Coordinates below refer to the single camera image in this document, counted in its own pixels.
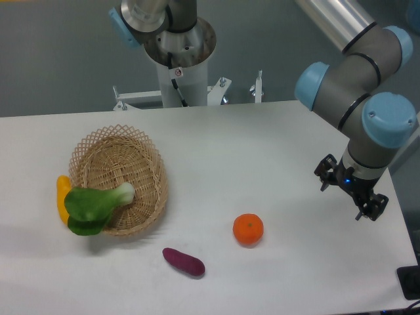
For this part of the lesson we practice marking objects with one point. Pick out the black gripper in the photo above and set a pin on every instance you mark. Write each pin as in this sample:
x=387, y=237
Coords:
x=370, y=205

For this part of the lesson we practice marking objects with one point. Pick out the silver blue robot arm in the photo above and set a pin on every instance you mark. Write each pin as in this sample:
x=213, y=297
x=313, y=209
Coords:
x=376, y=124

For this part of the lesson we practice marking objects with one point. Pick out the woven wicker basket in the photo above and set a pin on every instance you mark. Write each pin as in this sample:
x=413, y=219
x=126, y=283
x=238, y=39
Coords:
x=113, y=155

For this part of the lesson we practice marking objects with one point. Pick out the green bok choy vegetable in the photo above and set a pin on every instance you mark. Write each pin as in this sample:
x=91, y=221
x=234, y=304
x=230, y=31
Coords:
x=90, y=210

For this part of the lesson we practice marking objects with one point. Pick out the black device at table edge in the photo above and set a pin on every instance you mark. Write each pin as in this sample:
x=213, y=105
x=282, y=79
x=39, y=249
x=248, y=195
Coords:
x=409, y=281

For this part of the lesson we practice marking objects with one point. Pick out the orange tangerine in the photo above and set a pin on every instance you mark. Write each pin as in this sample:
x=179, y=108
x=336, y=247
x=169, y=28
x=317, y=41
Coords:
x=248, y=229

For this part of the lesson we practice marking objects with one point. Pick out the purple sweet potato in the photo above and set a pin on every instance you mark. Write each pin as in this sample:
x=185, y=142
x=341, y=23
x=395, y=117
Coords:
x=183, y=262

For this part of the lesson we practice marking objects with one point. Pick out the yellow pepper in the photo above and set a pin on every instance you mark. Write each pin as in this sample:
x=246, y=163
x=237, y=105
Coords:
x=63, y=187

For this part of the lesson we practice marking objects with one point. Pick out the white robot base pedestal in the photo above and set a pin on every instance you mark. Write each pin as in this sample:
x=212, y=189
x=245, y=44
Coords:
x=181, y=61

